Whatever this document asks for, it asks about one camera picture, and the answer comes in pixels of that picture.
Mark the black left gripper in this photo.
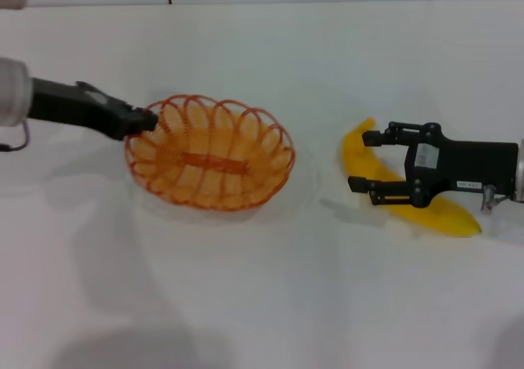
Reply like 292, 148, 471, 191
30, 77, 160, 142

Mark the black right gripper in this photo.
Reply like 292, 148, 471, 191
346, 120, 521, 209

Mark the yellow banana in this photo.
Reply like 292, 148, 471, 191
339, 117, 484, 236

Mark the orange wire basket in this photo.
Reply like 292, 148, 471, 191
123, 93, 296, 214

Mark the grey right gripper cable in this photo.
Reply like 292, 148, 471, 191
480, 183, 517, 214

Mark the grey left arm cable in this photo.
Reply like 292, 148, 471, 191
0, 119, 32, 154

